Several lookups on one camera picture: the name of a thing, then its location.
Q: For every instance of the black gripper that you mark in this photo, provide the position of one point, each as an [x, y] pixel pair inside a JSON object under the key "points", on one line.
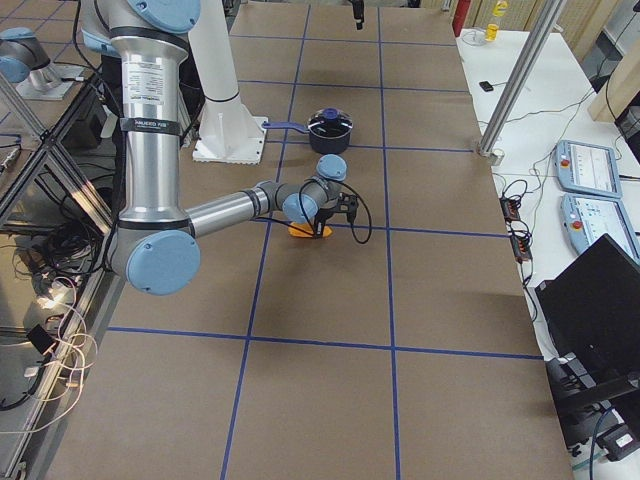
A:
{"points": [[320, 220], [357, 8]]}

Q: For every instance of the yellow corn cob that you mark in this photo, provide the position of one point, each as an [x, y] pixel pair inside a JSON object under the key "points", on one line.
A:
{"points": [[305, 232]]}

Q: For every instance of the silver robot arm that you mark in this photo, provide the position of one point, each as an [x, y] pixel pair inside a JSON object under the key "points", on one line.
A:
{"points": [[156, 248], [25, 65]]}

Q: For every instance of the glass lid purple knob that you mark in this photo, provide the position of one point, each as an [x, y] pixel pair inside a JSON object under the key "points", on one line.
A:
{"points": [[330, 123]]}

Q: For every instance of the yellow bottle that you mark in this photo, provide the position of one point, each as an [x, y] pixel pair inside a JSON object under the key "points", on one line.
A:
{"points": [[498, 11]]}

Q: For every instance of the small black device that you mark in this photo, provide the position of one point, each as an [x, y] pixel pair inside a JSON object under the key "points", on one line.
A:
{"points": [[486, 86]]}

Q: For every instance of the brown table mat blue grid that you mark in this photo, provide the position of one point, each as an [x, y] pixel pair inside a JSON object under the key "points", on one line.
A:
{"points": [[412, 356]]}

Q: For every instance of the teach pendant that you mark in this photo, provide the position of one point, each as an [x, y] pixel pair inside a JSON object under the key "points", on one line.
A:
{"points": [[587, 168], [587, 218]]}

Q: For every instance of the black laptop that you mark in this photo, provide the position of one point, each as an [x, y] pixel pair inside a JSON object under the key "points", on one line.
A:
{"points": [[592, 310]]}

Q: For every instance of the dark blue saucepan purple handle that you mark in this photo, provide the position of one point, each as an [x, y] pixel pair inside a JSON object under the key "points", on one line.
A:
{"points": [[318, 144]]}

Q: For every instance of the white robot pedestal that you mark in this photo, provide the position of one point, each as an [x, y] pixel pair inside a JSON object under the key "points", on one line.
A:
{"points": [[228, 132]]}

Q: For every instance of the aluminium frame post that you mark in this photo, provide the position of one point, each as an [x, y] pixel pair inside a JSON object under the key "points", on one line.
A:
{"points": [[523, 67]]}

